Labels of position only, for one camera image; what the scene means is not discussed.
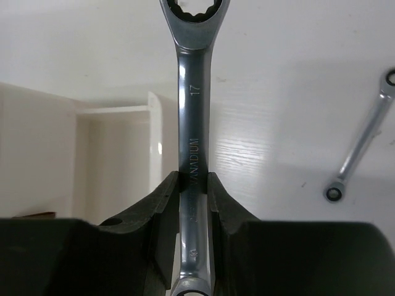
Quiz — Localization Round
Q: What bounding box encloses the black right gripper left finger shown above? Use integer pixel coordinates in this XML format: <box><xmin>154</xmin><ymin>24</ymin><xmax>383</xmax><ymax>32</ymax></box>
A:
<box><xmin>1</xmin><ymin>171</ymin><xmax>179</xmax><ymax>295</ymax></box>

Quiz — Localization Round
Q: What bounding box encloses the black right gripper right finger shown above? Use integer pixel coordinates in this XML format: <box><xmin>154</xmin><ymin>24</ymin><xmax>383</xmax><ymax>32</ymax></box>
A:
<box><xmin>207</xmin><ymin>173</ymin><xmax>394</xmax><ymax>295</ymax></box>

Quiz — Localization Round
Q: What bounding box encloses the white bottom drawer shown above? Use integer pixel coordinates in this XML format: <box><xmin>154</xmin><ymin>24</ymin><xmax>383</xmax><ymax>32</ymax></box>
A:
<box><xmin>72</xmin><ymin>92</ymin><xmax>178</xmax><ymax>224</ymax></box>

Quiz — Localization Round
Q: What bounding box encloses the small silver ratchet wrench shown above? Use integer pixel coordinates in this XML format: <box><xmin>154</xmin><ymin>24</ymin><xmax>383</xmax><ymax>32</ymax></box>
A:
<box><xmin>323</xmin><ymin>68</ymin><xmax>394</xmax><ymax>203</ymax></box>

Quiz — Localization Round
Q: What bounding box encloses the large silver ratchet wrench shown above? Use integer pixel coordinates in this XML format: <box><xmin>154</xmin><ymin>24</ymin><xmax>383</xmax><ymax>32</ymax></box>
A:
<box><xmin>160</xmin><ymin>1</ymin><xmax>230</xmax><ymax>295</ymax></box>

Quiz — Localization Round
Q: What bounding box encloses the white drawer cabinet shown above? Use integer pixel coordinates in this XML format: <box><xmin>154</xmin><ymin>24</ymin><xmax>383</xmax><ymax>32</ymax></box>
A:
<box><xmin>1</xmin><ymin>83</ymin><xmax>77</xmax><ymax>217</ymax></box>

